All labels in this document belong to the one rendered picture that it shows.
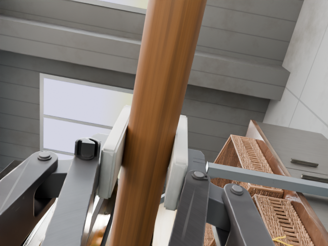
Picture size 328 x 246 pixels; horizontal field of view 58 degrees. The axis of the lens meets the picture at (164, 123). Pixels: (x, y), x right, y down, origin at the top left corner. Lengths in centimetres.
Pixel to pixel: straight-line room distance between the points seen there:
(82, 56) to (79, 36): 19
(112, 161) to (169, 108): 4
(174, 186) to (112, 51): 289
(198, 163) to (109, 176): 5
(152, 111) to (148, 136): 2
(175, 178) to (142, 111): 4
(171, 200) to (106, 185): 3
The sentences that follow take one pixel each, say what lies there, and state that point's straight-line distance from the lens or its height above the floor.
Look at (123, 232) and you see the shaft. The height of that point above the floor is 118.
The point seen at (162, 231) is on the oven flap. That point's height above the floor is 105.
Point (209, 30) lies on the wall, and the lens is 322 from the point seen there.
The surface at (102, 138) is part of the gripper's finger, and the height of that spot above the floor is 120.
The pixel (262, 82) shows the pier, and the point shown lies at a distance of 313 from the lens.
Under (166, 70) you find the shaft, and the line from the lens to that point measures 16.
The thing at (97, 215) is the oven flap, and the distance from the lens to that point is 156.
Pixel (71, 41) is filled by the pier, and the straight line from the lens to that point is 313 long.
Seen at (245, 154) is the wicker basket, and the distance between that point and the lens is 164.
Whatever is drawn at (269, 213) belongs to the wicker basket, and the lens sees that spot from 124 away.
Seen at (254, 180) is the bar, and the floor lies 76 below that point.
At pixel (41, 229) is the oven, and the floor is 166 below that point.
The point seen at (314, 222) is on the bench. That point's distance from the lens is 120.
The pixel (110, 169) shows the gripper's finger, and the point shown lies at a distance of 15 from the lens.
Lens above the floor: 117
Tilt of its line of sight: 1 degrees down
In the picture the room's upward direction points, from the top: 80 degrees counter-clockwise
